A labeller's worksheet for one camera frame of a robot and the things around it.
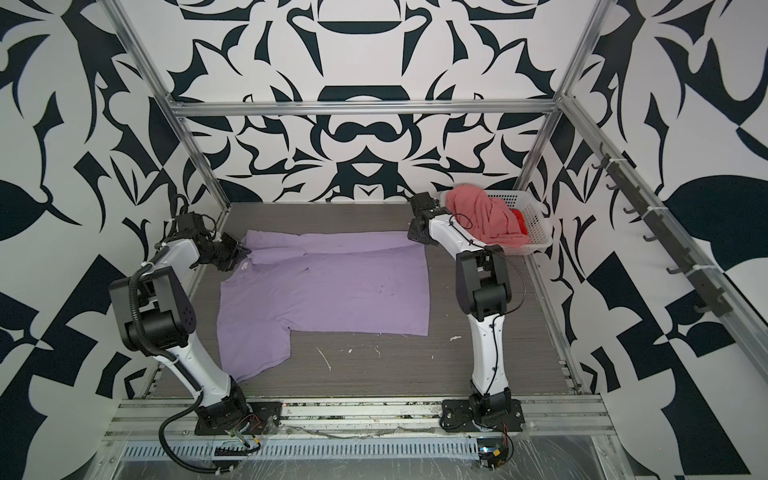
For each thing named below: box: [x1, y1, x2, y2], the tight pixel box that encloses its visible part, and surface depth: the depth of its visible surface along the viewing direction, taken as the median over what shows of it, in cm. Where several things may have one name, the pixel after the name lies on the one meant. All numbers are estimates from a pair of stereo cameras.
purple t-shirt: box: [217, 230, 430, 381], surface depth 98 cm
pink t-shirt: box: [446, 184, 531, 247], surface depth 108 cm
